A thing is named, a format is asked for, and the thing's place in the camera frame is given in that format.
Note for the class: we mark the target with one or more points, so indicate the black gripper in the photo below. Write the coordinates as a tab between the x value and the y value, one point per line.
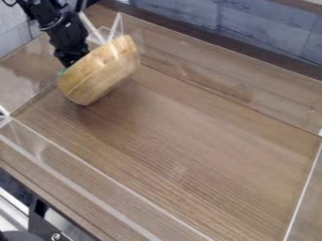
69	38

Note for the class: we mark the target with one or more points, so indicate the wooden bowl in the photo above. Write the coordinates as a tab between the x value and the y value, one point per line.
98	73

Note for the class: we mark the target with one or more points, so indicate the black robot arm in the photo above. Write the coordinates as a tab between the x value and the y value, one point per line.
46	11

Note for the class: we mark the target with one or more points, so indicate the clear acrylic tray walls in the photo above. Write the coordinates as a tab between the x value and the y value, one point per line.
202	151

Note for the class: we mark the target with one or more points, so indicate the clear acrylic corner bracket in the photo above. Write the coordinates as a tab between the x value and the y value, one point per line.
101	35

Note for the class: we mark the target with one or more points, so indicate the black table frame bracket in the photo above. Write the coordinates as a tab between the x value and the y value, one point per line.
41	226

